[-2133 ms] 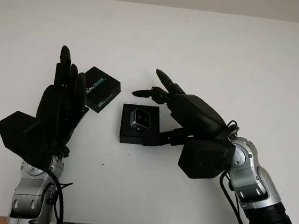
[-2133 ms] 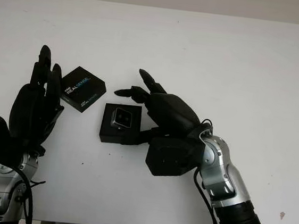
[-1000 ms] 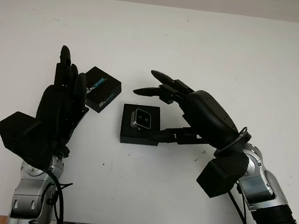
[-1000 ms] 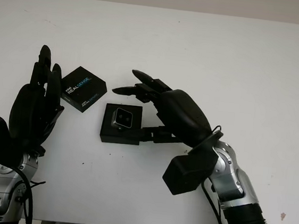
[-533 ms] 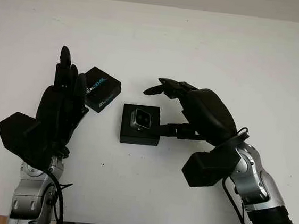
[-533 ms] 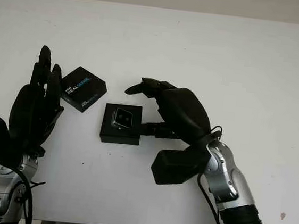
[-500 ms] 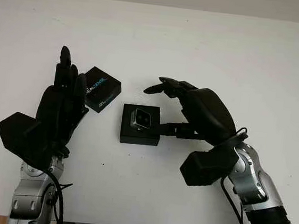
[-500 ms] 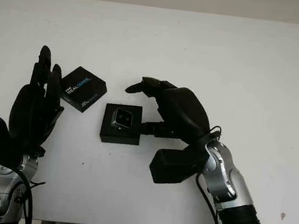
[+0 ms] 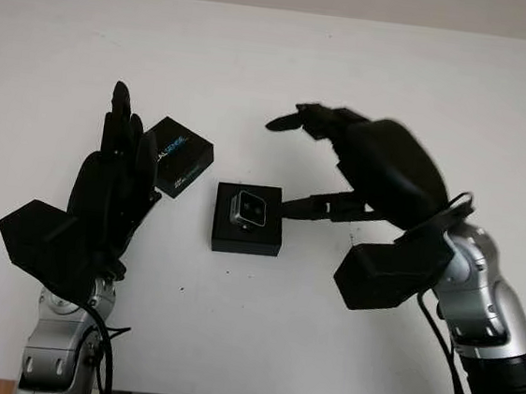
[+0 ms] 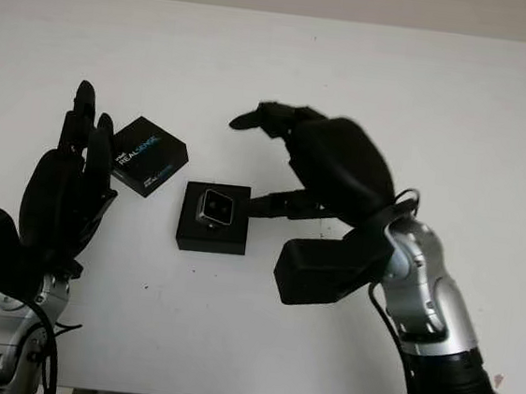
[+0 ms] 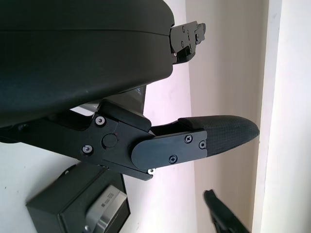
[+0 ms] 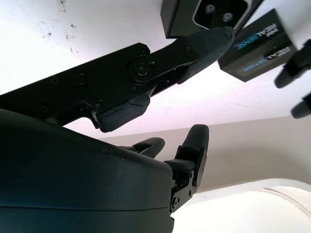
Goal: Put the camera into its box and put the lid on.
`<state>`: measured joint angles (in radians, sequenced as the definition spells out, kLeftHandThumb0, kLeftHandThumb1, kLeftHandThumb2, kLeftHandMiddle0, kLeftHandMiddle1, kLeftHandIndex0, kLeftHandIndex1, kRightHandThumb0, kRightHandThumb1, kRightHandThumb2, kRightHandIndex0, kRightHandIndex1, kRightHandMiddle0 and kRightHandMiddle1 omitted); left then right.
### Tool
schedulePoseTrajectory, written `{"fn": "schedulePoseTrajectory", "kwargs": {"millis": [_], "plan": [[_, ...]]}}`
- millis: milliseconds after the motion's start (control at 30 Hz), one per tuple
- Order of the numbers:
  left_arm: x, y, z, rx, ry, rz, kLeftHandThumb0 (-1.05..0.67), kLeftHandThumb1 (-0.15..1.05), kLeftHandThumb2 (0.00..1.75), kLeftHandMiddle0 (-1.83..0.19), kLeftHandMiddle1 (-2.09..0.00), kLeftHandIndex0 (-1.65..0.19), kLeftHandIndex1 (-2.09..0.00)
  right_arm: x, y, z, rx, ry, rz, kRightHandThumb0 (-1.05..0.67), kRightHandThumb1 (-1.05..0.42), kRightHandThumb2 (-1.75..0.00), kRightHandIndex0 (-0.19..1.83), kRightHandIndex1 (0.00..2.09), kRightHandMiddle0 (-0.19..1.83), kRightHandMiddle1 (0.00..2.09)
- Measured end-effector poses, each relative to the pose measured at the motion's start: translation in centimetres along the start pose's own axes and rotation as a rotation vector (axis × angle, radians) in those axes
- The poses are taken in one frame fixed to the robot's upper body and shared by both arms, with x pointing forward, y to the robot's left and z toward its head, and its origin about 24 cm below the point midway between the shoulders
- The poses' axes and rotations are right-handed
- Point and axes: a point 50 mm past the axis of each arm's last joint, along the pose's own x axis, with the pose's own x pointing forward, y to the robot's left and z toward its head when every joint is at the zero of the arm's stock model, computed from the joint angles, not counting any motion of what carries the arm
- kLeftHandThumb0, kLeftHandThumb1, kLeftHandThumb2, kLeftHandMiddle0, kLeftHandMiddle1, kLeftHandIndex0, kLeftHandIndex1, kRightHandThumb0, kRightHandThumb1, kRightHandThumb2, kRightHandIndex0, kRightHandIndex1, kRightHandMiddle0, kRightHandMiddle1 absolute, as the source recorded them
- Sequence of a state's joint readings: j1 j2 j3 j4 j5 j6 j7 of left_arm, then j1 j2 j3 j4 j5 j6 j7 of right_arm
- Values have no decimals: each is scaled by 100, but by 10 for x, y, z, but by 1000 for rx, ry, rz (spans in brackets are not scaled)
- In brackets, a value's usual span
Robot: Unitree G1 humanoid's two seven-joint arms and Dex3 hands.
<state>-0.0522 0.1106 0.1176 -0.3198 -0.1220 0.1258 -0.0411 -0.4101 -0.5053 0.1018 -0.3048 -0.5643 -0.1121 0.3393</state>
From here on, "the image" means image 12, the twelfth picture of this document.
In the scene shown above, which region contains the black RealSense box lid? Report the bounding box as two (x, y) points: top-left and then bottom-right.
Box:
(217, 8), (298, 83)

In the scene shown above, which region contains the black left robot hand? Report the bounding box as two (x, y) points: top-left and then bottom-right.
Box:
(274, 38), (311, 119)

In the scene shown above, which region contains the small silver depth camera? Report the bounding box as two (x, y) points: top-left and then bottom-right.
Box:
(191, 0), (253, 31)

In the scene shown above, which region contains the black box base with insert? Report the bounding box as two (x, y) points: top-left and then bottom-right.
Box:
(160, 0), (264, 39)

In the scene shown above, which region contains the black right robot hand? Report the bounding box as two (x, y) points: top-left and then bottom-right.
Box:
(0, 25), (235, 233)

